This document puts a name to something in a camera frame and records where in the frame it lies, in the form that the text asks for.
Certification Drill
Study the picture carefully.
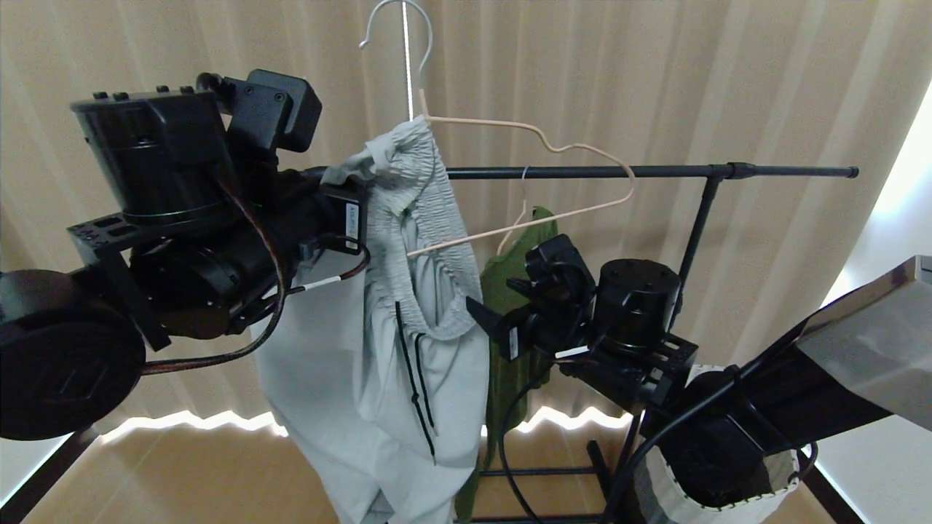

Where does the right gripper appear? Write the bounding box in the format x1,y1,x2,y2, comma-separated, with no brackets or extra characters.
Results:
466,277,607,362

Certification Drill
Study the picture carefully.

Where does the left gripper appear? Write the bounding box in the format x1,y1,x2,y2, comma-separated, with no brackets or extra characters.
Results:
131,171,368,341

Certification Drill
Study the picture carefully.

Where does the green long-sleeved shirt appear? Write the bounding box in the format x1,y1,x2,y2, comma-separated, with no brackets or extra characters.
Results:
455,206,561,521

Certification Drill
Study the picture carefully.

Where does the pink clothes hanger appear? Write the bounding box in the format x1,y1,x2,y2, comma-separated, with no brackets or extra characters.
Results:
359,0,636,259
497,166,531,255

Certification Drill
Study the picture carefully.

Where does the pale grey garment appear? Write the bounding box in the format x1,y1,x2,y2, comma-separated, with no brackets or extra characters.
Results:
251,115,490,524

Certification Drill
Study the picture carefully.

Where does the black clothes rack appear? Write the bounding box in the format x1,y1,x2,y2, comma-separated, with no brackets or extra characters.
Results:
444,162,858,524

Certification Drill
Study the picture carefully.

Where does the white laundry basket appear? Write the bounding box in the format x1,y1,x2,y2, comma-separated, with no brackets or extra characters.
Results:
633,364,818,524

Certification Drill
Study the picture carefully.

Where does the beige curtain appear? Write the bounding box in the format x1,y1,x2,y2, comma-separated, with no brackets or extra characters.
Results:
0,0,932,437

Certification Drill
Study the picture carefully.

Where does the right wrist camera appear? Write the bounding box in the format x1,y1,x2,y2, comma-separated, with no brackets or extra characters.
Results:
523,234,598,310

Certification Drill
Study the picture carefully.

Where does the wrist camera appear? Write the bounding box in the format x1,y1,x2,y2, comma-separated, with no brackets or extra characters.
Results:
197,69,323,175
523,234,598,310

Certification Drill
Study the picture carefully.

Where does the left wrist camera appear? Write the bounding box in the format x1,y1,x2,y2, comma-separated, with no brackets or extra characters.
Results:
197,69,323,175

